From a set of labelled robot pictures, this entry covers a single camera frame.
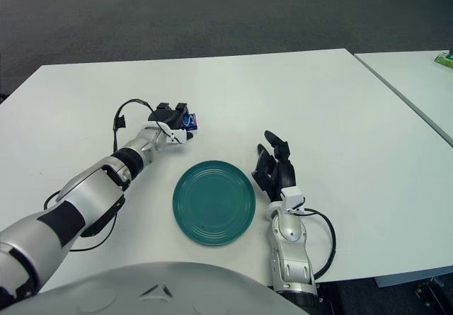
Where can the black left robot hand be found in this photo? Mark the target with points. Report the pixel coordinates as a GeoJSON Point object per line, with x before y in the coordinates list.
{"type": "Point", "coordinates": [170, 117]}

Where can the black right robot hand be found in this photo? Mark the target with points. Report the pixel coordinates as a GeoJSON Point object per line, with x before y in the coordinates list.
{"type": "Point", "coordinates": [279, 173]}

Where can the blue purple gum box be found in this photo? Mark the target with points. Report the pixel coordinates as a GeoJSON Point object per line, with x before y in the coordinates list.
{"type": "Point", "coordinates": [191, 121]}

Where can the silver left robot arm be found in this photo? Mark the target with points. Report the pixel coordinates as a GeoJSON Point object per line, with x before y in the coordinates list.
{"type": "Point", "coordinates": [81, 205]}

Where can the green ribbed plate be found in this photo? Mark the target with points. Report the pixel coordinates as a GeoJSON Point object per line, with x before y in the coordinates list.
{"type": "Point", "coordinates": [214, 203]}

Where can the white neighbouring table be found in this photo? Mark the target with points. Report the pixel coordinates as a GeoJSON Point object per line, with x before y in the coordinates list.
{"type": "Point", "coordinates": [414, 81]}

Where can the silver robot torso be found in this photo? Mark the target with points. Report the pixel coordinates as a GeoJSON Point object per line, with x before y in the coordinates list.
{"type": "Point", "coordinates": [159, 293]}

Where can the green small box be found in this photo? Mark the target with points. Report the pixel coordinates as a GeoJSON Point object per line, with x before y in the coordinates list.
{"type": "Point", "coordinates": [445, 60]}

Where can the white table frame beam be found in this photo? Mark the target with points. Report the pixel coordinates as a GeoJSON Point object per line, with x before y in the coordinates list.
{"type": "Point", "coordinates": [407, 280]}

